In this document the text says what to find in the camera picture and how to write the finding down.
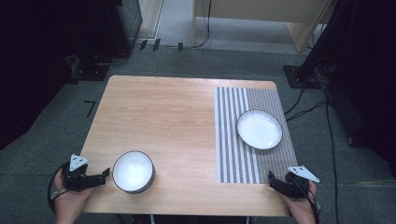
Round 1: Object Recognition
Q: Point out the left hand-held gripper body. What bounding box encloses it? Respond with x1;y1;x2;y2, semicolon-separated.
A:
61;153;93;192

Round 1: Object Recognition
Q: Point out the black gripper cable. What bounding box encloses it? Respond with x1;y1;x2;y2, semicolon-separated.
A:
292;178;321;224
47;162;70;216

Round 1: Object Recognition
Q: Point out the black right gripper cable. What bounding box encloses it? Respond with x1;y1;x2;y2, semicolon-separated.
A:
292;178;321;224

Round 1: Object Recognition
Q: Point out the white plate with dark rim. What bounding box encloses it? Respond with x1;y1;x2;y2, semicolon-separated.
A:
235;108;284;151

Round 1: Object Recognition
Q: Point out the black floor cable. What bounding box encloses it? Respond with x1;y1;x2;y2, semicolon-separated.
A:
323;87;341;224
283;83;328;122

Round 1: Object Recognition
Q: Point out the dark equipment cabinet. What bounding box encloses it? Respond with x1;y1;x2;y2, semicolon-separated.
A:
104;0;144;58

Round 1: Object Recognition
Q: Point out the black stand with base plate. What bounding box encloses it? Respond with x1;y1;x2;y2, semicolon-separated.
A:
282;0;347;90
69;46;110;82

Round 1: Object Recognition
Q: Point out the light wooden cabinet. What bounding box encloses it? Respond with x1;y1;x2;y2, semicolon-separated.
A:
191;0;334;54

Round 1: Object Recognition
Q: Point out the person's left hand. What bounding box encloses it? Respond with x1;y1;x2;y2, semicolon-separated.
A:
53;177;95;218

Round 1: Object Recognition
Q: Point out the person's right hand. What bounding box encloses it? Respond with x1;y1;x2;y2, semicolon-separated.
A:
283;181;319;224

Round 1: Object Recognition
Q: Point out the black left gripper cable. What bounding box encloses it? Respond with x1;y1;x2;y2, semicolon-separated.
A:
47;162;70;216

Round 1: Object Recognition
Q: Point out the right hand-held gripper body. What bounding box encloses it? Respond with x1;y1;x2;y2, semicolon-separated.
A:
281;165;320;201

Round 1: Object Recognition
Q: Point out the black hanging cable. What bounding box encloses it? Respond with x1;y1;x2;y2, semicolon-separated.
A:
191;0;213;49

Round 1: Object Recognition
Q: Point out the grey striped placemat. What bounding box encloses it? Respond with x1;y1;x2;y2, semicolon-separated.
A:
214;86;299;185

